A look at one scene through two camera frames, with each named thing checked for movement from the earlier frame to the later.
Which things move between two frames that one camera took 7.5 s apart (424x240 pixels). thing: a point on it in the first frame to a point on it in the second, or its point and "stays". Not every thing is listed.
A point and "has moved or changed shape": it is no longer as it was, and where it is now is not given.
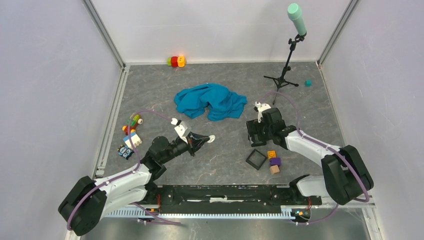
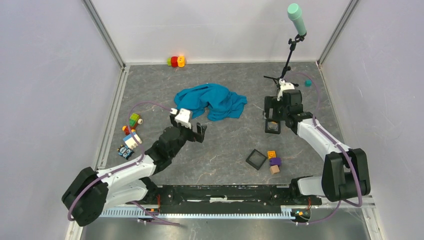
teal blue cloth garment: x=221 y=104 stays
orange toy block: x=271 y=154 stays
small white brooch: x=212 y=138 has moved or changed shape
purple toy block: x=274 y=161 stays
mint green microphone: x=294 y=12 stays
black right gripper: x=253 y=125 to x=271 y=102
